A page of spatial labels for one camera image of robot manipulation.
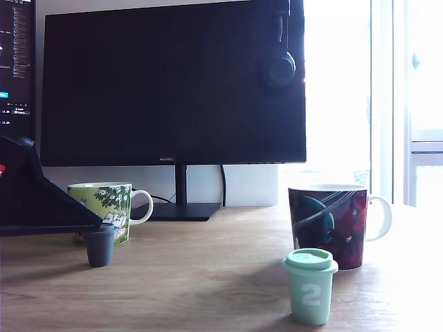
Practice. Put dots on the dark grey coffee capsule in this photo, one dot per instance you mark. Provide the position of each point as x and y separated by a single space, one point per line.
100 249

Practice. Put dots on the mint green capsule with numeral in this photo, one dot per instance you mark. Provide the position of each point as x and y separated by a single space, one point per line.
311 290

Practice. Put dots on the green cartoon print mug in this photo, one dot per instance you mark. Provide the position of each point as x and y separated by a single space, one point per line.
114 204

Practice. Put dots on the monitor showing code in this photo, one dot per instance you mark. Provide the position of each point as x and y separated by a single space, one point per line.
17 52

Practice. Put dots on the black monitor stand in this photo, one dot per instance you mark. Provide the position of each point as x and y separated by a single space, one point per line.
180 211

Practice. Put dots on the large black monitor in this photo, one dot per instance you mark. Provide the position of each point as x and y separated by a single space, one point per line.
155 86

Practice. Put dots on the black headphones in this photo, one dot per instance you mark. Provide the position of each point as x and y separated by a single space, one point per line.
280 69

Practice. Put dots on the dark red print mug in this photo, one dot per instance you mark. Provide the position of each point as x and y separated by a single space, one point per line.
328 224

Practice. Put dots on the white window frame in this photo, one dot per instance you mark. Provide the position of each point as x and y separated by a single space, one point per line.
399 103

